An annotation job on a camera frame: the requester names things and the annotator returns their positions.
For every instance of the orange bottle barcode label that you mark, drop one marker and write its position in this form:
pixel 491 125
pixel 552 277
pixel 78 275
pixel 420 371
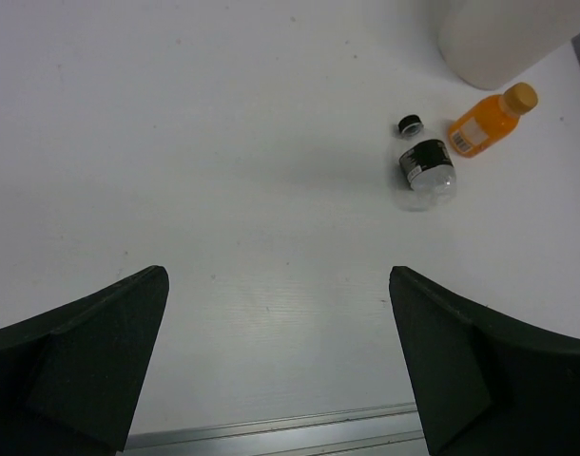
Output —
pixel 491 120

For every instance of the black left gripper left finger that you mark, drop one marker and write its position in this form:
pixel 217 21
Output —
pixel 71 378

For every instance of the white translucent bin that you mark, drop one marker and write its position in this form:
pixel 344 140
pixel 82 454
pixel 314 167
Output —
pixel 489 43

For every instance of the clear bottle black label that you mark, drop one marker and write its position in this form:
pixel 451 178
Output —
pixel 421 172

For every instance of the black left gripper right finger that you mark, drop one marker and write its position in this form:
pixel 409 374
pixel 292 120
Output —
pixel 485 383

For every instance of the aluminium frame rail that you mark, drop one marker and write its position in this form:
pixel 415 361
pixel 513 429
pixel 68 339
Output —
pixel 389 430

